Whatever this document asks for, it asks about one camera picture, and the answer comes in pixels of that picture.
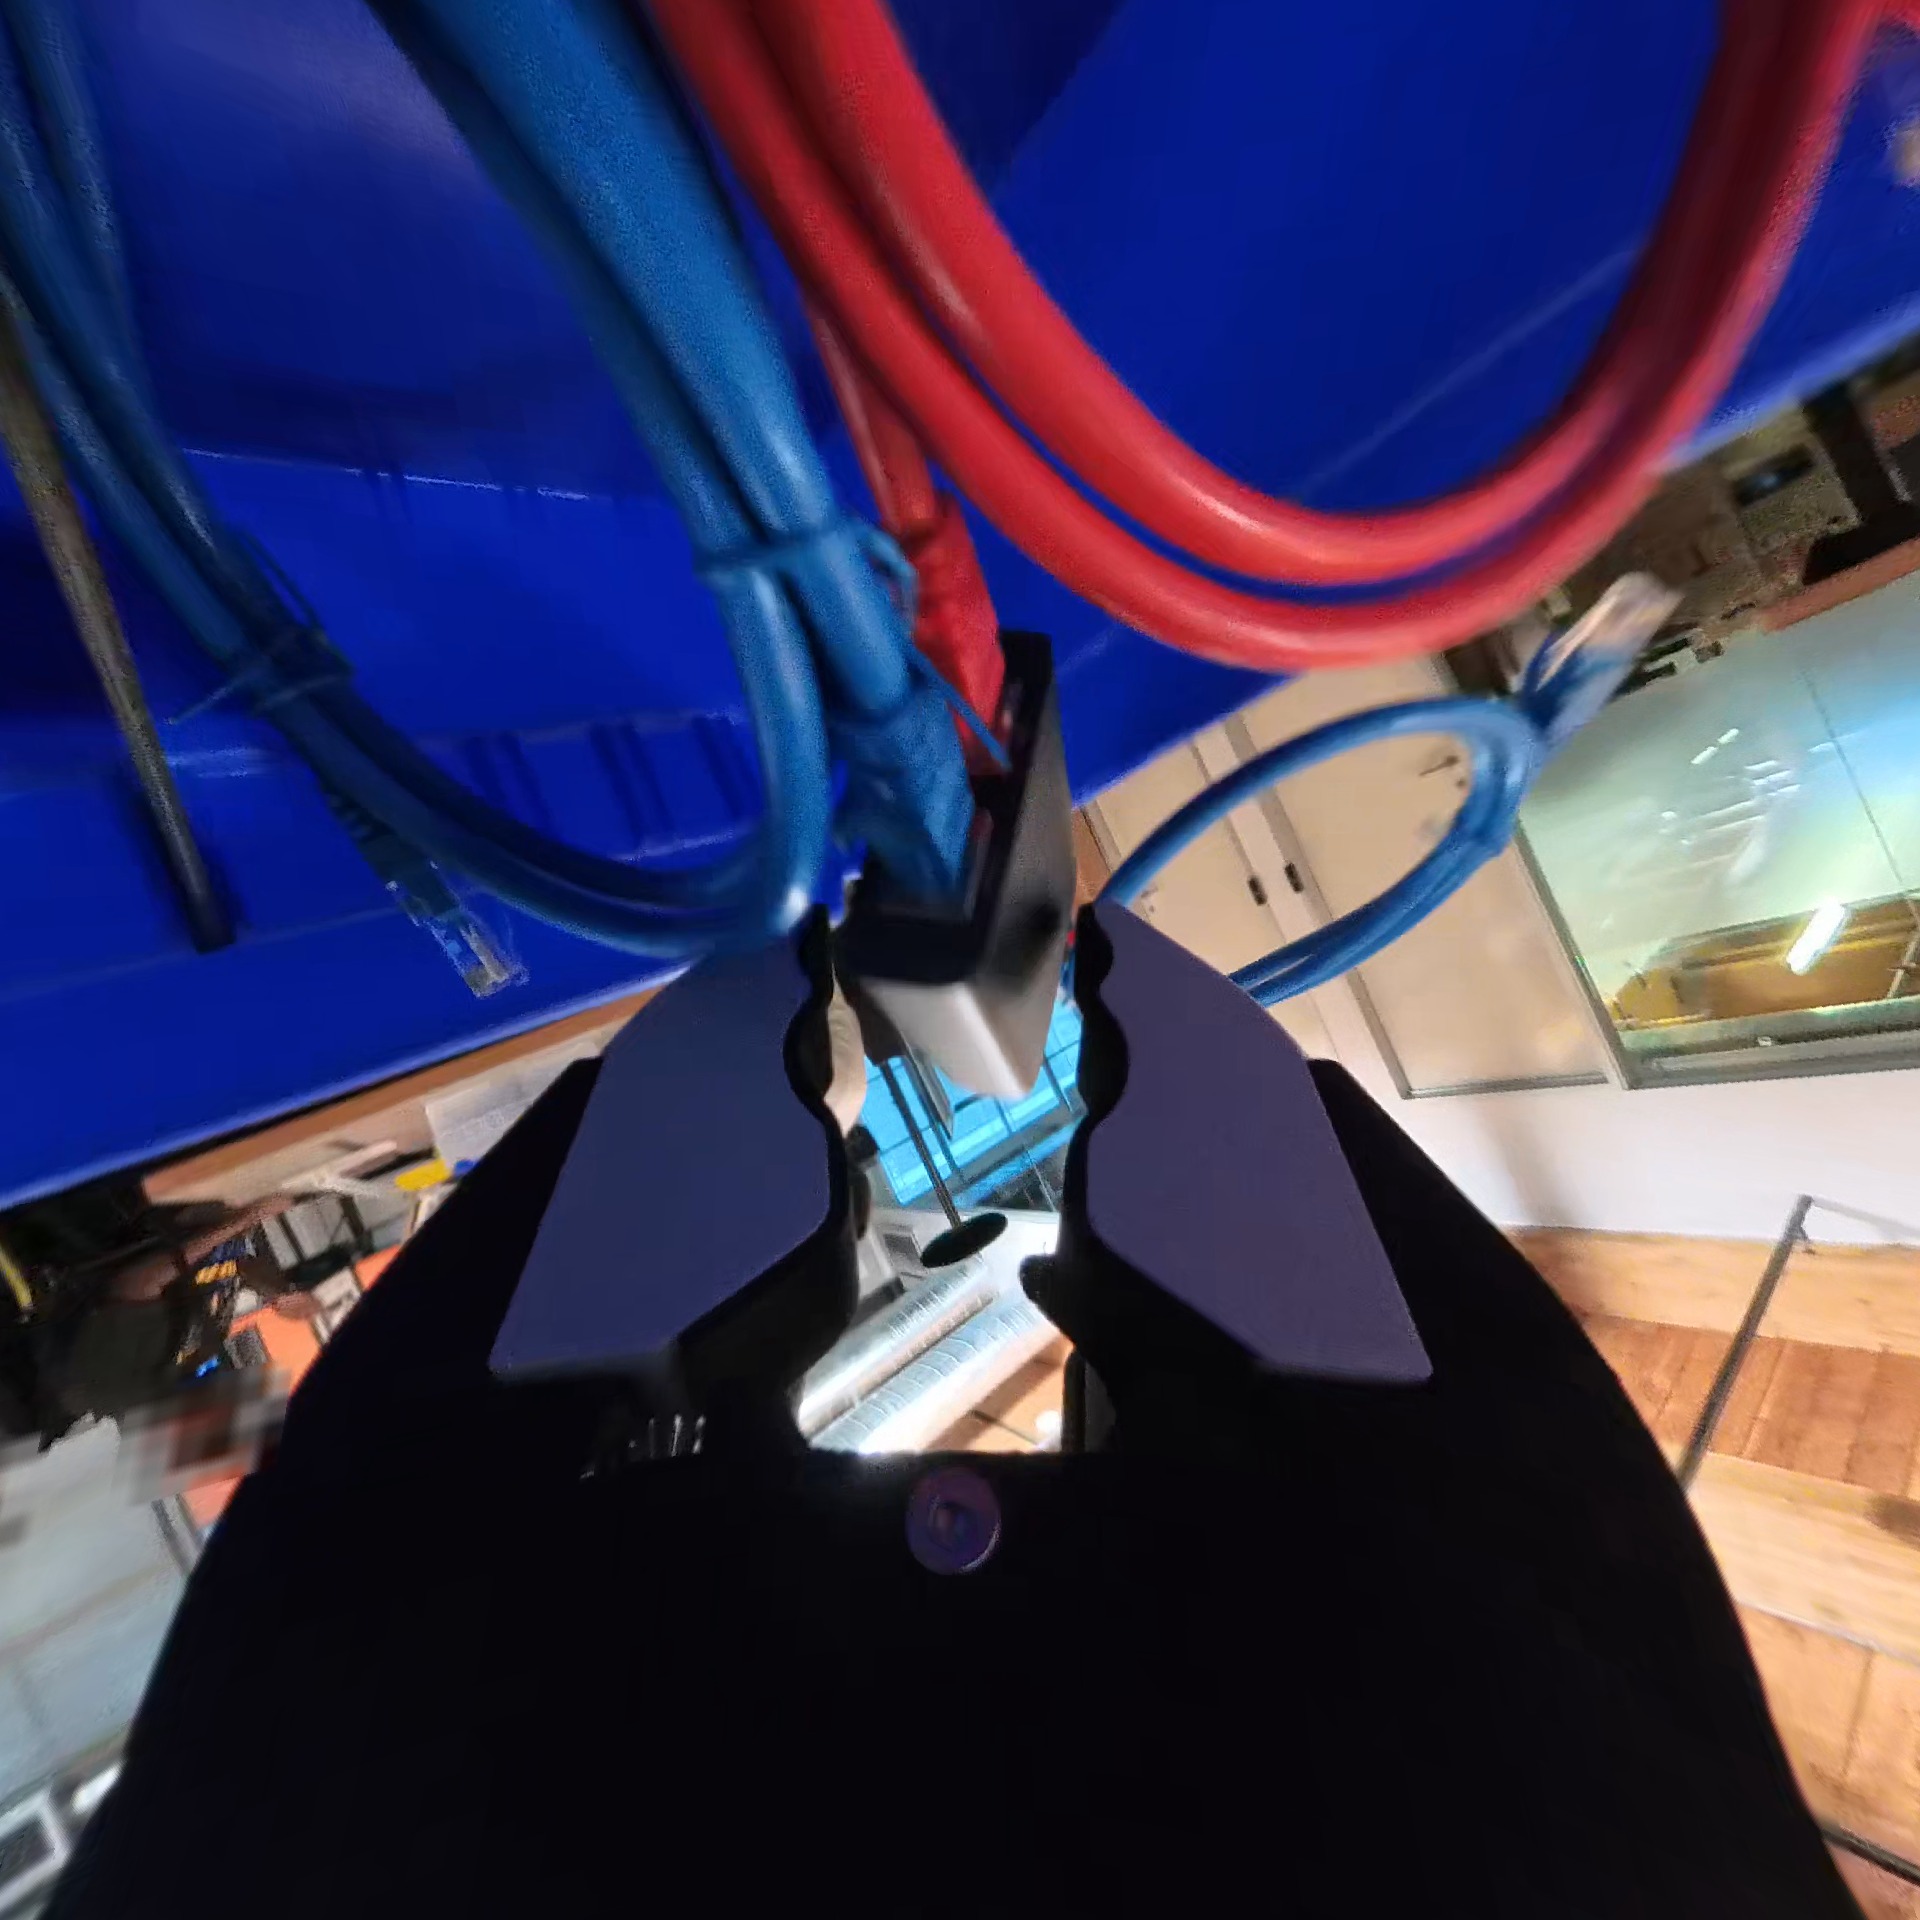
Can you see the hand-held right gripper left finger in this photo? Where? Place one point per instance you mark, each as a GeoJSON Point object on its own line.
{"type": "Point", "coordinates": [674, 1170]}

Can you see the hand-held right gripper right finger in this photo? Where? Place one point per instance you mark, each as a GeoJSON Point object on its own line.
{"type": "Point", "coordinates": [1231, 1185]}

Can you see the black bin divider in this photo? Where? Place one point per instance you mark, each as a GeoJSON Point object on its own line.
{"type": "Point", "coordinates": [106, 628]}

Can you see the silver ventilation duct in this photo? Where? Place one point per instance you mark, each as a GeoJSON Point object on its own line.
{"type": "Point", "coordinates": [930, 1350]}

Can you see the black network switch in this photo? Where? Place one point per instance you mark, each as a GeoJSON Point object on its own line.
{"type": "Point", "coordinates": [1021, 900]}

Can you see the blue divided bin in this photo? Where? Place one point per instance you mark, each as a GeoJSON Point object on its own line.
{"type": "Point", "coordinates": [1349, 225]}

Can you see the white cabinet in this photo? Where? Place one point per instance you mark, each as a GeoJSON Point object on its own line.
{"type": "Point", "coordinates": [1349, 900]}

